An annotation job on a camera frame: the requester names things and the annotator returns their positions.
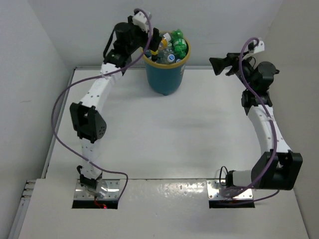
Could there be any bottle with blue label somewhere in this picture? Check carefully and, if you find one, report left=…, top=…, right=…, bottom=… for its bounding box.
left=167, top=54, right=175, bottom=64

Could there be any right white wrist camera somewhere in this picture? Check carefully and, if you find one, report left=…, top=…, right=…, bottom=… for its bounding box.
left=248, top=38, right=265, bottom=55

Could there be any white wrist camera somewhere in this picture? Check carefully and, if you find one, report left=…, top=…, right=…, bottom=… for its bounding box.
left=132, top=11, right=152, bottom=33
left=248, top=38, right=265, bottom=55

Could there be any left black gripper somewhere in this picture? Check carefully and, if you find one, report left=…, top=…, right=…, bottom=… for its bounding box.
left=124, top=15, right=160, bottom=54

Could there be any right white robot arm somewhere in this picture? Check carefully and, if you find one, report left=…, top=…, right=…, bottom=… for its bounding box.
left=209, top=53, right=303, bottom=191

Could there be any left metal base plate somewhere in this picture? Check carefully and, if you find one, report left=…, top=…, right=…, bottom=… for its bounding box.
left=73, top=179, right=120, bottom=203

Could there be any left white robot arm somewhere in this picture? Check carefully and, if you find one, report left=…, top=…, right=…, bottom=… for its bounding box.
left=70, top=10, right=160, bottom=192

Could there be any blue bin yellow rim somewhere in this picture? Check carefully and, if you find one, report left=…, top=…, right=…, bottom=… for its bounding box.
left=143, top=31, right=191, bottom=96

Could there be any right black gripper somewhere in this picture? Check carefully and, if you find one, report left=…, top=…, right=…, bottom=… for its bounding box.
left=210, top=51, right=255, bottom=91

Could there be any green plastic bottle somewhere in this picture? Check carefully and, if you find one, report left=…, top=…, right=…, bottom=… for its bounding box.
left=171, top=29, right=187, bottom=59

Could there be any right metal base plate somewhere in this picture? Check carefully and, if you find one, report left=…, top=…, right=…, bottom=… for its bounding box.
left=206, top=179, right=254, bottom=201

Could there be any small bottle yellow cap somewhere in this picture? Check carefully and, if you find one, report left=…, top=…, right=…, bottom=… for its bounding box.
left=158, top=32, right=171, bottom=51

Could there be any metal base plate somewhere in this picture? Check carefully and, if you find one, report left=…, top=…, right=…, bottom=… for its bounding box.
left=73, top=179, right=120, bottom=203
left=206, top=179, right=254, bottom=201

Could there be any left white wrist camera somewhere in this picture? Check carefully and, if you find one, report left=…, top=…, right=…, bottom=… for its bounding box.
left=132, top=11, right=152, bottom=33

